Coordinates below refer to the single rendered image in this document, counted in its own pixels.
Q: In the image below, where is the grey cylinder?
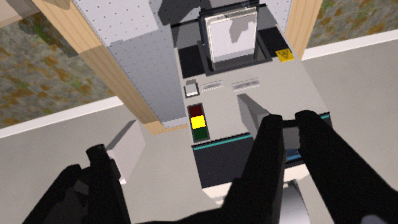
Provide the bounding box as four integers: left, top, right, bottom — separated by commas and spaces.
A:
280, 186, 310, 224

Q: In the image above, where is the grey perforated plate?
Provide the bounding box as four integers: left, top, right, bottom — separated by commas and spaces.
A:
73, 0, 293, 129

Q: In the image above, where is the white multi-well plate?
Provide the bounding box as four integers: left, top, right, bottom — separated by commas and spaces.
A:
205, 6, 257, 71

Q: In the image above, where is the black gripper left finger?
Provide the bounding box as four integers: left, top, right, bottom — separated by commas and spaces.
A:
22, 119, 146, 224

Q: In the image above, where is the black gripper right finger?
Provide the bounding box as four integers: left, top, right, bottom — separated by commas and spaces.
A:
213, 93, 398, 224

